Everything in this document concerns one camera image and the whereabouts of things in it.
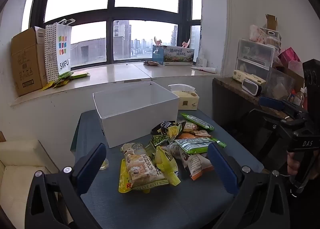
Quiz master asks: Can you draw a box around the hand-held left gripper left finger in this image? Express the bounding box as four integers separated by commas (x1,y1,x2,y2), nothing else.
25,143,107,229

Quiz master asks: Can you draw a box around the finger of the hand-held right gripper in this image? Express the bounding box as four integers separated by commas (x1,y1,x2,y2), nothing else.
249,109,305,142
258,96,308,121

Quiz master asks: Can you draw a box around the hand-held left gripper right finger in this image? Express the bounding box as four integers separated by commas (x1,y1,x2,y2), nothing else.
207,142,291,229

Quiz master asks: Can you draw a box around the long green white snack packet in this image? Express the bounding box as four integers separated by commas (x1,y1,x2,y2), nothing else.
175,137,227,155
180,112,215,132

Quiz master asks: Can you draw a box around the round beige snack packet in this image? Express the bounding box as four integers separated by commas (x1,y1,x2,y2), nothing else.
184,122,199,133

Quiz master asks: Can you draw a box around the white grey snack packet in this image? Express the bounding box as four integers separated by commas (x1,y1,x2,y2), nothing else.
161,143,185,160

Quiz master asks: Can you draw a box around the white cardboard box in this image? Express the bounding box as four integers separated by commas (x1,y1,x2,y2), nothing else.
92,81,179,148

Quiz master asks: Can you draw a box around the green pea snack packet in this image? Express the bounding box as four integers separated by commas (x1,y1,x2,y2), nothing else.
149,134,171,148

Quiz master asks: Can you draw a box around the person's right hand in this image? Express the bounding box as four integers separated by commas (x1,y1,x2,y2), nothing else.
286,151,298,176

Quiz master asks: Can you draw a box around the clear plastic container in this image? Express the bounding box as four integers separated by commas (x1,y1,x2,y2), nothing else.
265,67,304,101

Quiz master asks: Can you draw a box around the yellow tissue pack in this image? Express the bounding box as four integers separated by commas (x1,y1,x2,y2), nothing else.
232,69,267,86

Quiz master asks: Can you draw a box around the dark side counter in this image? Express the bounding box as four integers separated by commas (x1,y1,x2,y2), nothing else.
212,77,304,129

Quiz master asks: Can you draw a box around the pink gift bag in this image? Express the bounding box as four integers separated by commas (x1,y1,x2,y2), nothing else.
278,47,301,63

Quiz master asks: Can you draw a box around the clear plastic drawer unit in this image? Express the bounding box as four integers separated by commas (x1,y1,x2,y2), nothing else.
236,38,276,74

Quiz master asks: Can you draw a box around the clear box with tape rolls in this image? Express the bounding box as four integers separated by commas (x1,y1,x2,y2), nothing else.
260,27,282,47

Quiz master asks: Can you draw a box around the pink patterned box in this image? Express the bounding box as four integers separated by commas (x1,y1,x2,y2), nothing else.
249,24,267,44

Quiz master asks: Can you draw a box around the white tube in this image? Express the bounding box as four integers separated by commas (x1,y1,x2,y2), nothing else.
191,66,216,74

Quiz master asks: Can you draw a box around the beige tissue box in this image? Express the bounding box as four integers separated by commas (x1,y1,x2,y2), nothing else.
168,83,200,111

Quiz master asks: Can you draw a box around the small open cardboard box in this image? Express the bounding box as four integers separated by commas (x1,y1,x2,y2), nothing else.
265,14,278,31

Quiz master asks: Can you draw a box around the white pump bottle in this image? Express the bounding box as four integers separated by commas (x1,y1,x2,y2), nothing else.
196,50,208,68

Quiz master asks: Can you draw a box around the pile of green yellow packets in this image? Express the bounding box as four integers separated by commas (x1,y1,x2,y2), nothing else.
41,71,90,91

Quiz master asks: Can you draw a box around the long printed blue box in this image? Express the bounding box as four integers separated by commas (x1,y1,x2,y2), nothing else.
152,45,195,66

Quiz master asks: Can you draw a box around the white bag with coloured squares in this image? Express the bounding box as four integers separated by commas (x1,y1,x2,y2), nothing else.
55,18,76,76

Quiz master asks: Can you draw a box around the brown cardboard box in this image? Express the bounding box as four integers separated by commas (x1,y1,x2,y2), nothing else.
10,26,48,96

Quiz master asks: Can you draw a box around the polka dot paper bag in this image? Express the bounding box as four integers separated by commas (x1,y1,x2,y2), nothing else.
44,24,59,82

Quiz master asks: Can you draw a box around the black window frame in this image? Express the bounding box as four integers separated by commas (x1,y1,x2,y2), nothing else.
21,0,202,70

